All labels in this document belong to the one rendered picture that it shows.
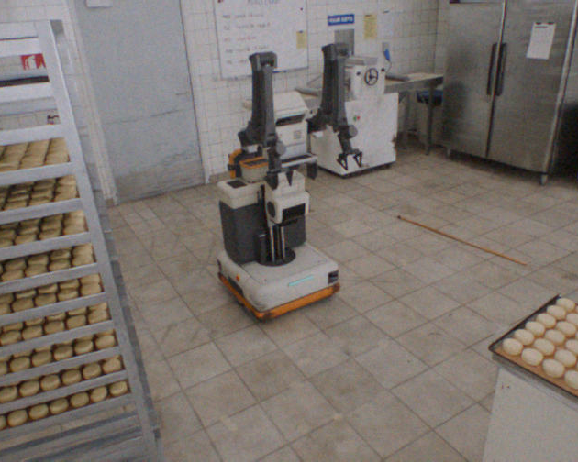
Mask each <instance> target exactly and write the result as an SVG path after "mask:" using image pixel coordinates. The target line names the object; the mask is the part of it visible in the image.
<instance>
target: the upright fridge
mask: <svg viewBox="0 0 578 462"><path fill-rule="evenodd" d="M449 3H450V4H449V15H448V26H447V38H446V49H445V61H444V72H443V83H442V95H441V105H440V117H439V138H438V144H437V148H441V149H444V148H445V149H447V155H448V157H447V159H450V153H451V150H456V151H459V152H463V153H467V154H471V155H474V156H478V157H482V158H486V159H490V160H496V161H500V163H504V164H507V165H511V166H515V167H519V168H521V169H526V170H530V171H536V172H537V173H538V174H541V182H542V183H541V184H540V186H546V184H545V182H546V181H547V178H548V175H551V174H553V173H556V172H559V171H564V170H568V169H570V168H573V167H576V166H578V0H450V1H449ZM534 23H542V24H548V23H553V24H556V27H554V30H555V31H553V36H552V42H551V45H550V52H549V56H548V58H547V59H544V58H532V57H526V56H527V53H528V47H529V43H530V38H531V33H533V32H532V28H533V27H534Z"/></svg>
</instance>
